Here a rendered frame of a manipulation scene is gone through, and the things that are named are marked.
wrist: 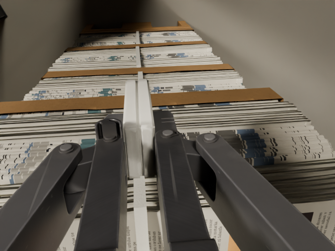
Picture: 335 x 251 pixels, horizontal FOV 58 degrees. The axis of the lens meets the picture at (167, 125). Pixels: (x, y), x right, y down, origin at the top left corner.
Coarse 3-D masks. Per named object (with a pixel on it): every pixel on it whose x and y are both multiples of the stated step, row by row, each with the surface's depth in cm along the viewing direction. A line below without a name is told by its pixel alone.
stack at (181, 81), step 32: (128, 32) 101; (160, 32) 100; (192, 32) 99; (64, 64) 66; (96, 64) 66; (128, 64) 65; (160, 64) 65; (192, 64) 65; (32, 96) 49; (64, 96) 49; (96, 96) 49
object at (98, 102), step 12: (108, 96) 41; (0, 108) 38; (12, 108) 37; (24, 108) 37; (36, 108) 37; (48, 108) 37; (60, 108) 37; (72, 108) 37; (84, 108) 37; (96, 108) 37; (108, 108) 37
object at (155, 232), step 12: (120, 108) 38; (156, 108) 38; (132, 180) 26; (156, 180) 26; (132, 192) 24; (156, 192) 24; (132, 204) 23; (156, 204) 23; (132, 216) 22; (156, 216) 22; (132, 228) 23; (156, 228) 23; (132, 240) 23; (156, 240) 23
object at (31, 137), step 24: (0, 120) 35; (24, 120) 34; (48, 120) 34; (72, 120) 34; (96, 120) 34; (0, 144) 30; (24, 144) 30; (48, 144) 30; (0, 168) 27; (24, 168) 26; (0, 192) 24; (72, 240) 22
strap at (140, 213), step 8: (136, 208) 21; (144, 208) 21; (136, 216) 21; (144, 216) 21; (136, 224) 22; (144, 224) 22; (136, 232) 22; (144, 232) 22; (136, 240) 22; (144, 240) 22; (144, 248) 22
